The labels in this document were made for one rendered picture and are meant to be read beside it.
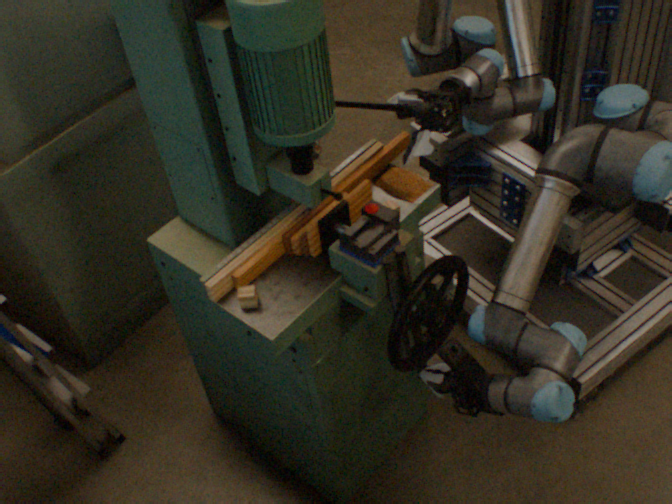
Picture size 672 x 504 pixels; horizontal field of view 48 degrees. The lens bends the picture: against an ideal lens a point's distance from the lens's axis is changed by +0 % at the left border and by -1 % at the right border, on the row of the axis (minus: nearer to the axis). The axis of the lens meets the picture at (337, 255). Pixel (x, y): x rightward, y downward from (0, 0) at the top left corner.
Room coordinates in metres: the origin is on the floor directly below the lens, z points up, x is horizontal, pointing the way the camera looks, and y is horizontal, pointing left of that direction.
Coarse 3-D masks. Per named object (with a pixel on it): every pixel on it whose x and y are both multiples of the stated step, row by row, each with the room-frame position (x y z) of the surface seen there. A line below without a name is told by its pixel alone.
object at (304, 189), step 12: (276, 156) 1.39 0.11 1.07; (276, 168) 1.35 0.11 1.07; (288, 168) 1.34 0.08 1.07; (324, 168) 1.32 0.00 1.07; (276, 180) 1.35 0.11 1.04; (288, 180) 1.32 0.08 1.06; (300, 180) 1.29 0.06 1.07; (312, 180) 1.29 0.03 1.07; (324, 180) 1.30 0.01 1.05; (288, 192) 1.32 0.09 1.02; (300, 192) 1.29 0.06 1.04; (312, 192) 1.27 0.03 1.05; (312, 204) 1.27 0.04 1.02
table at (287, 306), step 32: (384, 192) 1.41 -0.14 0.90; (416, 224) 1.34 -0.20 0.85; (288, 256) 1.24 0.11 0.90; (320, 256) 1.22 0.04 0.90; (256, 288) 1.15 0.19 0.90; (288, 288) 1.14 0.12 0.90; (320, 288) 1.12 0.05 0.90; (352, 288) 1.14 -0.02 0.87; (224, 320) 1.11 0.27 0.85; (256, 320) 1.06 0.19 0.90; (288, 320) 1.05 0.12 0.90
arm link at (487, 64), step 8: (472, 56) 1.51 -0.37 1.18; (480, 56) 1.49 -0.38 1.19; (488, 56) 1.49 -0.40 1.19; (496, 56) 1.50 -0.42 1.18; (464, 64) 1.47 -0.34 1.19; (472, 64) 1.46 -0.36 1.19; (480, 64) 1.46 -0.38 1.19; (488, 64) 1.47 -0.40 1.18; (496, 64) 1.48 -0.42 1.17; (480, 72) 1.44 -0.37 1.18; (488, 72) 1.45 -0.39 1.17; (496, 72) 1.47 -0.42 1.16; (480, 80) 1.43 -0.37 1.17; (488, 80) 1.45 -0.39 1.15; (480, 88) 1.43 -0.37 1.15; (488, 88) 1.45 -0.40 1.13; (480, 96) 1.45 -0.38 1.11
